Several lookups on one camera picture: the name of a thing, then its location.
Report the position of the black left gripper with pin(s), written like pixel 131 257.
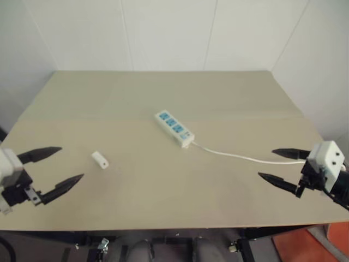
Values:
pixel 17 191

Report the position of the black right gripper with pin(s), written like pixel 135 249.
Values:
pixel 313 177

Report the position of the small white plug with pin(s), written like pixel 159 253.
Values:
pixel 100 160

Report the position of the white power strip blue sockets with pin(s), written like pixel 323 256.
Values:
pixel 174 128

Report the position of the silver metal clamp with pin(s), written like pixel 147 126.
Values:
pixel 103 244

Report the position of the grey caster wheel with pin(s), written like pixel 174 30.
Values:
pixel 233 246

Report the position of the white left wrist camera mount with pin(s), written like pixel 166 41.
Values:
pixel 8 163

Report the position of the black metal table frame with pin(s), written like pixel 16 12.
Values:
pixel 261 232

